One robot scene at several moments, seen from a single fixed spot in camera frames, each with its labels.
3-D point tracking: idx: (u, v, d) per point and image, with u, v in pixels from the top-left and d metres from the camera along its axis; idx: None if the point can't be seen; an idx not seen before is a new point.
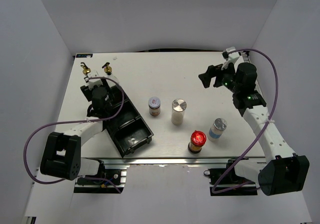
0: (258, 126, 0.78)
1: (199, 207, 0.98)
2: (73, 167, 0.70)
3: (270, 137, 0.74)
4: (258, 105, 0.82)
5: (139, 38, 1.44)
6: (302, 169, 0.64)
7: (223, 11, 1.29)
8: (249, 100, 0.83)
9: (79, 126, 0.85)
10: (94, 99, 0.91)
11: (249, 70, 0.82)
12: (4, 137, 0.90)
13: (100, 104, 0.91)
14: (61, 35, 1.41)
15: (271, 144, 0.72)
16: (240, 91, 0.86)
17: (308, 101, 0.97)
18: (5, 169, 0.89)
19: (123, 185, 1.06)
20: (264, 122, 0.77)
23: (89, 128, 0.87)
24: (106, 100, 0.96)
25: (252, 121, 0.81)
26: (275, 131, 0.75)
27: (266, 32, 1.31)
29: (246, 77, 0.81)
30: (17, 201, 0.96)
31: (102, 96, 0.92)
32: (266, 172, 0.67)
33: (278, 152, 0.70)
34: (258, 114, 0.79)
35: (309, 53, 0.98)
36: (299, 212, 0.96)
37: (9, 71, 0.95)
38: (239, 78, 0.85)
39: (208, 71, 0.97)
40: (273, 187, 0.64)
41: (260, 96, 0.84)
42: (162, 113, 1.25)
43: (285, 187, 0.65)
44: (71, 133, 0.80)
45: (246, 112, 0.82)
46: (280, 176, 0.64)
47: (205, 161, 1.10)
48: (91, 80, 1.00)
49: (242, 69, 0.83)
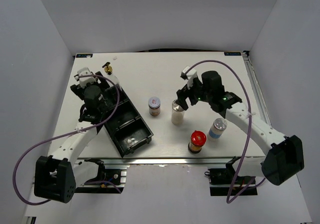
0: (243, 122, 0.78)
1: (200, 206, 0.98)
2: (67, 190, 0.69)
3: (259, 129, 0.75)
4: (235, 103, 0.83)
5: (139, 38, 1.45)
6: (298, 148, 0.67)
7: (223, 12, 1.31)
8: (225, 101, 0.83)
9: (69, 142, 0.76)
10: (86, 99, 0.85)
11: (213, 75, 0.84)
12: (4, 135, 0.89)
13: (92, 103, 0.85)
14: (61, 34, 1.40)
15: (262, 134, 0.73)
16: (213, 96, 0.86)
17: (308, 102, 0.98)
18: (5, 169, 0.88)
19: (123, 185, 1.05)
20: (247, 117, 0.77)
23: (80, 142, 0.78)
24: (100, 100, 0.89)
25: (238, 121, 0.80)
26: (261, 122, 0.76)
27: (265, 33, 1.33)
29: (213, 81, 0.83)
30: (18, 202, 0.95)
31: (96, 94, 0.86)
32: (268, 163, 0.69)
33: (271, 140, 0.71)
34: (239, 111, 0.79)
35: (308, 54, 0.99)
36: (299, 212, 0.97)
37: (9, 70, 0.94)
38: (207, 86, 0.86)
39: (178, 95, 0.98)
40: (280, 176, 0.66)
41: (233, 94, 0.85)
42: (162, 112, 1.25)
43: (290, 171, 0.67)
44: (61, 155, 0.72)
45: (228, 113, 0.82)
46: (281, 162, 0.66)
47: (205, 161, 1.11)
48: (82, 79, 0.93)
49: (206, 76, 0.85)
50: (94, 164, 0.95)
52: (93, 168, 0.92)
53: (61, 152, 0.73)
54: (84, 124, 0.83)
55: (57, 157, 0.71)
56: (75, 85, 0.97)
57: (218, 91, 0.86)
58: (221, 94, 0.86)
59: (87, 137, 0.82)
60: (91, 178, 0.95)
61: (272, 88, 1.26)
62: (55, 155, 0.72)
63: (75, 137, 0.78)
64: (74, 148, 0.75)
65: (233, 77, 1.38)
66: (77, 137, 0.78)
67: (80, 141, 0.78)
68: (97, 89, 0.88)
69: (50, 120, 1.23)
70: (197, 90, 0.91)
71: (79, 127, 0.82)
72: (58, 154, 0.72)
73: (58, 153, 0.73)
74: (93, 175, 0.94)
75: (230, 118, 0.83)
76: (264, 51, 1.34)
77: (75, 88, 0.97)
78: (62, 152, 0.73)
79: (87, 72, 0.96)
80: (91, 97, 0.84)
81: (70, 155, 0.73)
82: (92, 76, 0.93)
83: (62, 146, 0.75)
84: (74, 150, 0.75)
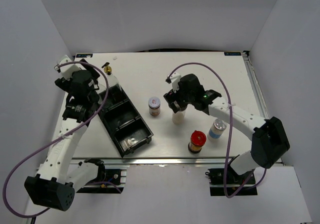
0: (225, 114, 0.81)
1: (200, 206, 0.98)
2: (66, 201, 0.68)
3: (240, 116, 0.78)
4: (215, 98, 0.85)
5: (139, 38, 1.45)
6: (278, 128, 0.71)
7: (223, 11, 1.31)
8: (206, 98, 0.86)
9: (55, 155, 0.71)
10: (75, 85, 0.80)
11: (190, 77, 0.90)
12: (4, 135, 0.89)
13: (81, 89, 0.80)
14: (61, 34, 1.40)
15: (244, 121, 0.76)
16: (195, 96, 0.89)
17: (308, 102, 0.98)
18: (4, 169, 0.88)
19: (123, 185, 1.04)
20: (228, 108, 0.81)
23: (67, 152, 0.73)
24: (90, 87, 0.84)
25: (221, 115, 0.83)
26: (242, 111, 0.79)
27: (265, 33, 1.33)
29: (191, 82, 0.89)
30: (17, 202, 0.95)
31: (85, 80, 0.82)
32: (255, 147, 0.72)
33: (253, 124, 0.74)
34: (220, 104, 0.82)
35: (308, 54, 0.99)
36: (299, 212, 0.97)
37: (9, 70, 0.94)
38: (187, 89, 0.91)
39: (168, 99, 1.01)
40: (268, 158, 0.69)
41: (213, 91, 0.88)
42: (162, 112, 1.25)
43: (277, 152, 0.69)
44: (49, 172, 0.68)
45: (211, 109, 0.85)
46: (267, 144, 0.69)
47: (205, 161, 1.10)
48: (63, 68, 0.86)
49: (184, 80, 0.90)
50: (90, 164, 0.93)
52: (93, 169, 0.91)
53: (49, 169, 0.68)
54: (69, 126, 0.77)
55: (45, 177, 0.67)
56: (60, 79, 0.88)
57: (199, 92, 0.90)
58: (202, 93, 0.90)
59: (75, 139, 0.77)
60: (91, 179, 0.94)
61: (273, 88, 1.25)
62: (43, 173, 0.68)
63: (60, 147, 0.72)
64: (62, 161, 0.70)
65: (233, 77, 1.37)
66: (63, 147, 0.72)
67: (67, 151, 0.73)
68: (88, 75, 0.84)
69: (50, 120, 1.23)
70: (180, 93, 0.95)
71: (64, 129, 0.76)
72: (45, 172, 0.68)
73: (45, 171, 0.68)
74: (93, 176, 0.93)
75: (214, 114, 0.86)
76: (264, 51, 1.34)
77: (60, 83, 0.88)
78: (49, 168, 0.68)
79: (67, 60, 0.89)
80: (80, 82, 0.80)
81: (58, 172, 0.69)
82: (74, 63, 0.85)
83: (48, 161, 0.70)
84: (62, 163, 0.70)
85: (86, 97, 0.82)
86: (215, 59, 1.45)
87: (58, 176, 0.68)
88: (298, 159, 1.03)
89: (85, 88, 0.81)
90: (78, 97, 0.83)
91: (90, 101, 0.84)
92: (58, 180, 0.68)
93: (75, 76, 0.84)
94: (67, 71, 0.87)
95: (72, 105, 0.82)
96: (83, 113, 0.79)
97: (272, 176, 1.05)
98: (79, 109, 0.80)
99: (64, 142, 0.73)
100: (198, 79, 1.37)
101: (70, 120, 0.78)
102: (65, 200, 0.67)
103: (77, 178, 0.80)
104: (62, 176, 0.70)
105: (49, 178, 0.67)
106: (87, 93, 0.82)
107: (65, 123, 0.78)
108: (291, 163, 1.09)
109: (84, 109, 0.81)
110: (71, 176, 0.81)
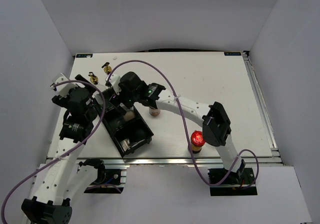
0: (173, 107, 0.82)
1: (200, 207, 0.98)
2: (63, 219, 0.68)
3: (188, 107, 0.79)
4: (160, 92, 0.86)
5: (139, 38, 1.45)
6: (220, 109, 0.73)
7: (223, 11, 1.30)
8: (151, 93, 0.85)
9: (51, 178, 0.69)
10: (71, 105, 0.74)
11: (127, 76, 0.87)
12: (4, 136, 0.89)
13: (78, 110, 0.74)
14: (61, 34, 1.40)
15: (192, 111, 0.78)
16: (139, 94, 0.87)
17: (309, 101, 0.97)
18: (4, 170, 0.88)
19: (123, 185, 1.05)
20: (174, 100, 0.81)
23: (64, 174, 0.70)
24: (88, 105, 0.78)
25: (170, 108, 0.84)
26: (188, 100, 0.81)
27: (266, 32, 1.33)
29: (131, 80, 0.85)
30: (17, 203, 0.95)
31: (82, 98, 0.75)
32: (205, 133, 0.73)
33: (201, 112, 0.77)
34: (166, 98, 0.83)
35: (308, 53, 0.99)
36: (299, 212, 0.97)
37: (8, 71, 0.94)
38: (130, 90, 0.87)
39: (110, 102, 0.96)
40: (218, 138, 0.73)
41: (156, 84, 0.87)
42: (162, 112, 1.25)
43: (223, 130, 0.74)
44: (45, 196, 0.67)
45: (159, 104, 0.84)
46: (215, 128, 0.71)
47: (205, 161, 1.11)
48: (59, 87, 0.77)
49: (123, 80, 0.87)
50: (91, 167, 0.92)
52: (93, 174, 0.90)
53: (46, 192, 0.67)
54: (66, 147, 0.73)
55: (41, 200, 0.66)
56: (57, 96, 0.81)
57: (142, 88, 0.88)
58: (145, 89, 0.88)
59: (72, 160, 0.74)
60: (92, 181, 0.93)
61: (272, 88, 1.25)
62: (39, 196, 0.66)
63: (57, 168, 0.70)
64: (59, 183, 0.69)
65: (233, 77, 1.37)
66: (59, 169, 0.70)
67: (63, 173, 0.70)
68: (85, 93, 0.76)
69: (50, 120, 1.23)
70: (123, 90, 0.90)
71: (60, 150, 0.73)
72: (41, 195, 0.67)
73: (42, 194, 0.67)
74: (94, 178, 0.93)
75: (161, 108, 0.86)
76: (264, 51, 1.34)
77: (57, 100, 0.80)
78: (45, 192, 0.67)
79: (63, 79, 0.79)
80: (77, 102, 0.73)
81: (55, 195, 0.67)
82: (71, 80, 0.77)
83: (44, 184, 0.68)
84: (59, 185, 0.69)
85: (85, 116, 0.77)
86: (216, 59, 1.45)
87: (55, 199, 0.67)
88: (298, 159, 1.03)
89: (83, 108, 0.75)
90: (76, 116, 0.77)
91: (88, 119, 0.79)
92: (55, 203, 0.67)
93: (73, 93, 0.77)
94: (64, 89, 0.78)
95: (69, 123, 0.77)
96: (80, 134, 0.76)
97: (272, 176, 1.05)
98: (77, 128, 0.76)
99: (60, 164, 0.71)
100: (198, 79, 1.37)
101: (67, 140, 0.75)
102: (61, 219, 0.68)
103: (74, 192, 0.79)
104: (59, 198, 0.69)
105: (45, 202, 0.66)
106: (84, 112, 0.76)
107: (61, 144, 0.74)
108: (291, 163, 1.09)
109: (82, 128, 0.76)
110: (69, 189, 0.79)
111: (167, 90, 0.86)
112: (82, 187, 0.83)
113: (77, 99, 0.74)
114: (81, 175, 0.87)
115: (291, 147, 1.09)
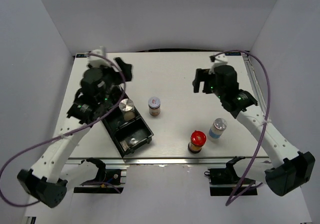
0: (256, 129, 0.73)
1: (199, 207, 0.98)
2: (55, 199, 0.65)
3: (272, 139, 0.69)
4: (249, 105, 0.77)
5: (139, 38, 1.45)
6: (309, 166, 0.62)
7: (223, 11, 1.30)
8: (238, 101, 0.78)
9: (50, 154, 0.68)
10: (84, 84, 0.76)
11: (228, 71, 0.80)
12: (5, 136, 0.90)
13: (89, 90, 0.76)
14: (61, 34, 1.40)
15: (275, 146, 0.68)
16: (226, 93, 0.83)
17: (309, 101, 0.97)
18: (5, 170, 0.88)
19: (123, 185, 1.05)
20: (262, 123, 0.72)
23: (63, 152, 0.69)
24: (100, 88, 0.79)
25: (250, 127, 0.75)
26: (275, 131, 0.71)
27: (266, 33, 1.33)
29: (228, 77, 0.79)
30: (17, 203, 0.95)
31: (94, 80, 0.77)
32: (274, 174, 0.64)
33: (284, 154, 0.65)
34: (253, 116, 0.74)
35: (309, 53, 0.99)
36: (299, 212, 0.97)
37: (8, 71, 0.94)
38: (220, 83, 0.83)
39: (196, 74, 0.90)
40: (285, 189, 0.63)
41: (248, 94, 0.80)
42: (162, 112, 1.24)
43: (295, 184, 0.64)
44: (41, 170, 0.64)
45: (240, 115, 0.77)
46: (290, 179, 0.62)
47: (205, 162, 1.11)
48: (93, 57, 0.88)
49: (219, 72, 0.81)
50: (91, 164, 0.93)
52: (92, 169, 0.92)
53: (42, 167, 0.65)
54: (70, 125, 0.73)
55: (36, 175, 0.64)
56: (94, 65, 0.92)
57: (233, 89, 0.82)
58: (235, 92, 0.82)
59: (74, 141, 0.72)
60: (91, 176, 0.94)
61: (273, 88, 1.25)
62: (35, 170, 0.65)
63: (58, 146, 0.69)
64: (57, 161, 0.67)
65: None
66: (60, 147, 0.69)
67: (63, 151, 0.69)
68: (98, 76, 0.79)
69: (50, 120, 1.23)
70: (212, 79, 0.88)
71: (65, 128, 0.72)
72: (37, 169, 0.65)
73: (38, 169, 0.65)
74: (91, 177, 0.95)
75: (239, 120, 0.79)
76: (264, 51, 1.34)
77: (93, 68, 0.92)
78: (42, 167, 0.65)
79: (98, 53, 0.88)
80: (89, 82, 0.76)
81: (50, 171, 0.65)
82: (103, 57, 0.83)
83: (43, 159, 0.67)
84: (56, 163, 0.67)
85: (95, 98, 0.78)
86: (216, 59, 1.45)
87: (49, 176, 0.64)
88: None
89: (93, 90, 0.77)
90: (86, 98, 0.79)
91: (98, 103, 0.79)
92: (49, 179, 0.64)
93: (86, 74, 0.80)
94: (97, 62, 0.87)
95: (80, 103, 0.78)
96: (87, 115, 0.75)
97: None
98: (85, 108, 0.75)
99: (62, 142, 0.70)
100: None
101: (72, 119, 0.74)
102: (54, 198, 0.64)
103: (73, 177, 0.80)
104: (54, 176, 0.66)
105: (40, 177, 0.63)
106: (95, 94, 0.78)
107: (67, 122, 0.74)
108: None
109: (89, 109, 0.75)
110: (68, 173, 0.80)
111: (258, 107, 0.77)
112: (79, 178, 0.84)
113: (88, 79, 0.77)
114: (82, 166, 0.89)
115: None
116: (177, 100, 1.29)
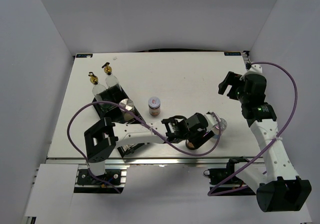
0: (263, 141, 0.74)
1: (199, 207, 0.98)
2: (95, 158, 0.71)
3: (275, 156, 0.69)
4: (268, 118, 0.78)
5: (139, 38, 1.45)
6: (302, 193, 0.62)
7: (223, 11, 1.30)
8: (257, 111, 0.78)
9: (133, 129, 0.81)
10: (197, 116, 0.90)
11: (258, 79, 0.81)
12: (5, 136, 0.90)
13: (192, 123, 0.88)
14: (61, 34, 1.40)
15: (275, 163, 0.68)
16: (249, 101, 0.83)
17: (309, 101, 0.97)
18: (4, 170, 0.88)
19: (123, 185, 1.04)
20: (271, 138, 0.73)
23: (138, 136, 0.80)
24: (196, 130, 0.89)
25: (259, 139, 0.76)
26: (283, 152, 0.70)
27: (266, 32, 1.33)
29: (256, 85, 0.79)
30: (18, 203, 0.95)
31: (201, 123, 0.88)
32: (263, 188, 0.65)
33: (280, 173, 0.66)
34: (266, 129, 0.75)
35: (308, 53, 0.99)
36: (299, 213, 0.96)
37: (8, 71, 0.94)
38: (247, 89, 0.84)
39: (227, 76, 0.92)
40: (268, 206, 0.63)
41: (271, 107, 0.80)
42: (162, 112, 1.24)
43: (282, 206, 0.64)
44: (120, 132, 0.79)
45: (254, 125, 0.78)
46: (277, 197, 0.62)
47: (206, 161, 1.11)
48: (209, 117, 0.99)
49: (250, 79, 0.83)
50: None
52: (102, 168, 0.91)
53: (122, 130, 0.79)
54: (159, 128, 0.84)
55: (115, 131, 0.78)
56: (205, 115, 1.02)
57: (259, 99, 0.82)
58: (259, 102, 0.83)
59: (150, 138, 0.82)
60: (98, 173, 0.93)
61: (273, 88, 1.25)
62: (117, 127, 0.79)
63: (140, 131, 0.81)
64: (131, 137, 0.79)
65: None
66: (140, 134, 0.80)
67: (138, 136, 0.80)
68: (206, 123, 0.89)
69: (50, 120, 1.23)
70: (241, 85, 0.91)
71: (154, 125, 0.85)
72: (119, 128, 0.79)
73: (118, 130, 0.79)
74: (94, 173, 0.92)
75: (252, 129, 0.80)
76: (264, 51, 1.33)
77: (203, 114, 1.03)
78: (122, 131, 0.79)
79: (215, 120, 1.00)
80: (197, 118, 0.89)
81: (122, 138, 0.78)
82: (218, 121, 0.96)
83: (126, 128, 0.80)
84: (130, 138, 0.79)
85: (185, 132, 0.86)
86: (216, 59, 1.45)
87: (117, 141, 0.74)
88: (296, 159, 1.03)
89: (193, 125, 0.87)
90: (180, 126, 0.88)
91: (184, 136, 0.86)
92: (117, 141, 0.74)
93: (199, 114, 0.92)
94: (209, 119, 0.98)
95: (175, 123, 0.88)
96: (172, 134, 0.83)
97: None
98: (173, 129, 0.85)
99: (145, 131, 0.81)
100: (198, 79, 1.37)
101: (163, 127, 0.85)
102: (94, 157, 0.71)
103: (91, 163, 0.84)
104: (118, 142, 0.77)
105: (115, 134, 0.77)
106: (190, 128, 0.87)
107: (158, 123, 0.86)
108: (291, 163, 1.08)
109: (176, 133, 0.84)
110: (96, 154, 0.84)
111: (275, 123, 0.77)
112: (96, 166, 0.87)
113: (200, 119, 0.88)
114: None
115: (290, 147, 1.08)
116: (177, 100, 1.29)
